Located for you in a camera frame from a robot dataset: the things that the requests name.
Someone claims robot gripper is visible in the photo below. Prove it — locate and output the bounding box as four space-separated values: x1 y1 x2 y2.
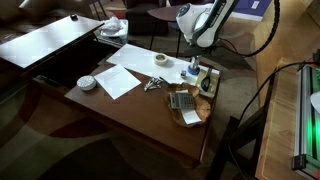
182 44 217 59

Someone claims grey calculator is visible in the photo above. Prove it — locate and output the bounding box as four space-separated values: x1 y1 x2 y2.
168 91 196 111

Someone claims silver metal cylinder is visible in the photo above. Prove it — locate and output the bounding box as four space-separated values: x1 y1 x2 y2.
190 55 203 71

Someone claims blue tape roll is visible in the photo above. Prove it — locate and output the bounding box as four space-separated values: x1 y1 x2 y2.
186 64 201 76

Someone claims black loop tool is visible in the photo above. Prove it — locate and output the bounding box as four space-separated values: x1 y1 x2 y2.
200 68 213 93

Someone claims green tape dispenser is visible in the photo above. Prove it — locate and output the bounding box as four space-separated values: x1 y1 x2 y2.
194 67 221 100

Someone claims white masking tape roll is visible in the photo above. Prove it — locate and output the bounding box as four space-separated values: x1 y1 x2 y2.
153 52 170 67

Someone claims dark round side table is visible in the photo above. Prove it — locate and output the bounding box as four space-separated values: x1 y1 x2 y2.
147 3 188 58

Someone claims brown wooden tray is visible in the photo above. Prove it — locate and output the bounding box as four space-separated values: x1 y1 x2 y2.
163 82 212 129

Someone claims large white board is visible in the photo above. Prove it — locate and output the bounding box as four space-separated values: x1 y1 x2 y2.
106 43 221 86

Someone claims dark armchair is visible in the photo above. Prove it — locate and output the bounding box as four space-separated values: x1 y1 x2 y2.
124 0 170 37

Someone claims small white note paper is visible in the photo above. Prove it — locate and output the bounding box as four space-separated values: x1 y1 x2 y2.
180 107 203 126

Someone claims clear plastic storage bin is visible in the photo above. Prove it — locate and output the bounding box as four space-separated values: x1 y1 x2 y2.
95 18 130 47

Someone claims white paper sheet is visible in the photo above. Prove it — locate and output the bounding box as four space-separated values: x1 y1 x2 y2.
93 63 143 101

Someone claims brown wooden coffee table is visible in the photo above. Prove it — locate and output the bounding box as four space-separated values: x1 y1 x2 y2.
64 49 223 165

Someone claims white plastic bag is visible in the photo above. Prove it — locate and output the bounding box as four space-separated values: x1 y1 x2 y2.
99 16 126 35

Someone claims light wooden stand table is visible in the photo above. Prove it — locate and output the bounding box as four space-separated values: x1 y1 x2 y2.
205 57 320 180

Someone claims white round puck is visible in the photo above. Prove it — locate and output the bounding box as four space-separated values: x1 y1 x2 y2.
76 74 98 92

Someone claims dark lift-top table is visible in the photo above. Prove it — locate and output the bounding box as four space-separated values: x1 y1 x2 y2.
0 14 118 88

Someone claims patterned area rug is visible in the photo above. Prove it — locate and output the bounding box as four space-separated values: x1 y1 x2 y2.
0 0 275 180

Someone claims dark brown sofa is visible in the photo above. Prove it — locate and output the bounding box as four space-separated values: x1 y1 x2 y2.
0 0 96 44

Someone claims black power cable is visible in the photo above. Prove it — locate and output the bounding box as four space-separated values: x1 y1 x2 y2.
237 60 317 126

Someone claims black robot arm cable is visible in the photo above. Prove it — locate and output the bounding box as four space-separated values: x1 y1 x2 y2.
217 0 281 58

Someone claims aluminium frame robot mount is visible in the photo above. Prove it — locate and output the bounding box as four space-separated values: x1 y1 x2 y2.
291 63 320 179

